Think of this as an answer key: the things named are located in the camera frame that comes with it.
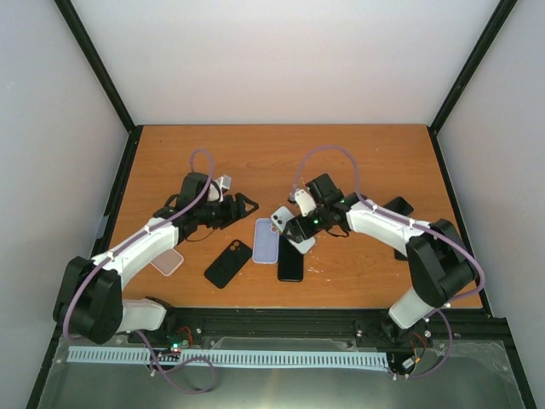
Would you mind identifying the controller board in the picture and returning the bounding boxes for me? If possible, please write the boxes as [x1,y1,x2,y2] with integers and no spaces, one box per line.
[401,331,431,375]
[165,325,193,352]

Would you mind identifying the purple cable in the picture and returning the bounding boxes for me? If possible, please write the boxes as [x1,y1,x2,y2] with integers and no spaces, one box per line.
[293,144,487,380]
[62,147,218,393]

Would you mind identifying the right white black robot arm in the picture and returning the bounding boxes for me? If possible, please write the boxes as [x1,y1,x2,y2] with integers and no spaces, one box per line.
[283,174,484,338]

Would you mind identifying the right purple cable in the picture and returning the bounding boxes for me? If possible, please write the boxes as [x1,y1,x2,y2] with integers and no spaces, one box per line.
[293,144,487,380]

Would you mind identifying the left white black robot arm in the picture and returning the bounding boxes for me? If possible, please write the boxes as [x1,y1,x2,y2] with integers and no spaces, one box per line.
[53,172,259,344]

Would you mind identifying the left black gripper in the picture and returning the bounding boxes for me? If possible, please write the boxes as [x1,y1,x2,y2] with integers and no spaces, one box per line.
[196,193,258,229]

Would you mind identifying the black case with ring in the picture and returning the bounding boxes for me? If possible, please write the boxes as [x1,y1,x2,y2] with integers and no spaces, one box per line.
[204,239,253,289]

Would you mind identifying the dark green phone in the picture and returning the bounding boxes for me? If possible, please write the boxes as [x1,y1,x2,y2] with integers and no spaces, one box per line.
[384,196,414,216]

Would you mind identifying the lavender phone case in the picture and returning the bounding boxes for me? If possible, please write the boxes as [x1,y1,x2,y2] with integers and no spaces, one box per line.
[252,218,279,264]

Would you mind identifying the light blue cable duct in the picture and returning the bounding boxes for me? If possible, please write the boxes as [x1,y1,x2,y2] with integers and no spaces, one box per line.
[66,346,388,372]

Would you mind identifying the right controller board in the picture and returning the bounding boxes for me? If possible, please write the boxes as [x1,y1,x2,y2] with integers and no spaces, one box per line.
[401,331,431,375]

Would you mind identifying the black aluminium frame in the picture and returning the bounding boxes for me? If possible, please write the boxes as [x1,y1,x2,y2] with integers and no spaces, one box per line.
[26,1,517,408]

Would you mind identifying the left controller board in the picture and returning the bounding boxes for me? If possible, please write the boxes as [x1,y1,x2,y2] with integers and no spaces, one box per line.
[165,325,193,352]

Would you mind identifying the white phone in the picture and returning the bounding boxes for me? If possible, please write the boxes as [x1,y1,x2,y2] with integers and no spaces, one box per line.
[271,206,316,255]

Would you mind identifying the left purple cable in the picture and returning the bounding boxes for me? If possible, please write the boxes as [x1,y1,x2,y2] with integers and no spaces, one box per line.
[62,147,218,393]

